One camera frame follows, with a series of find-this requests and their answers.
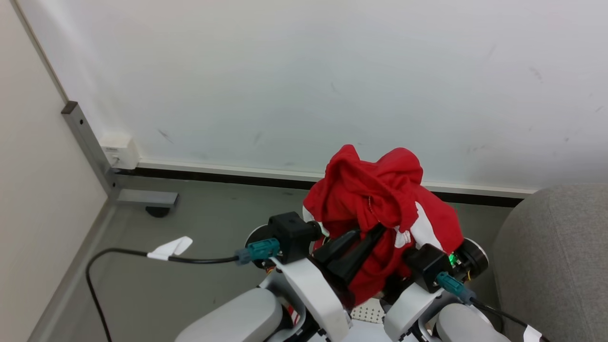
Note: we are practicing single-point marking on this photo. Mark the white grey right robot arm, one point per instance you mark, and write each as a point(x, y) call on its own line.
point(463, 325)

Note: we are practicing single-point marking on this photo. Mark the black round frame foot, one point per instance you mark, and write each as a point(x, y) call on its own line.
point(158, 211)

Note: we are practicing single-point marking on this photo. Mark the white wall socket box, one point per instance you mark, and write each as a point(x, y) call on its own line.
point(118, 149)

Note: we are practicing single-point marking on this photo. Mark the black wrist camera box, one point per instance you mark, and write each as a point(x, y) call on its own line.
point(292, 235)
point(425, 266)

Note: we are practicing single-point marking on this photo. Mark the white tape tag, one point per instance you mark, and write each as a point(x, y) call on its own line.
point(171, 248)
point(532, 334)

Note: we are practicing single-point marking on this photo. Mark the white perforated robot torso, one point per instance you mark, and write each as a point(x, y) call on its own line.
point(368, 313)

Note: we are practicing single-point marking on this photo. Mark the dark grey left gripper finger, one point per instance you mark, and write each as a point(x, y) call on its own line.
point(358, 259)
point(338, 247)

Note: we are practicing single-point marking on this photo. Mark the round dark left gripper body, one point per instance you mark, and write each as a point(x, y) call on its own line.
point(259, 232)

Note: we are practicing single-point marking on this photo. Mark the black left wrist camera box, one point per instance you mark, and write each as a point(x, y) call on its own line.
point(292, 235)

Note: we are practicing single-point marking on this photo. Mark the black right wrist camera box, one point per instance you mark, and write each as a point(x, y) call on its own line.
point(425, 266)

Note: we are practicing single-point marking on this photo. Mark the grey fabric sofa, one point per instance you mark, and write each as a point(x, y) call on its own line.
point(555, 266)

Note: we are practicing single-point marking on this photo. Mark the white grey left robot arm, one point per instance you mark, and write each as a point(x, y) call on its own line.
point(237, 316)

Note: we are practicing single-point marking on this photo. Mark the red clothing with white patches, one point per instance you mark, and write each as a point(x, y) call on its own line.
point(375, 190)

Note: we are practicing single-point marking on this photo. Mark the round dark right gripper body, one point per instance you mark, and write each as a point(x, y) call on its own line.
point(472, 256)

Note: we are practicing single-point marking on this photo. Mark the grey metal frame post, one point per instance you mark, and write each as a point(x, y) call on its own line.
point(95, 152)

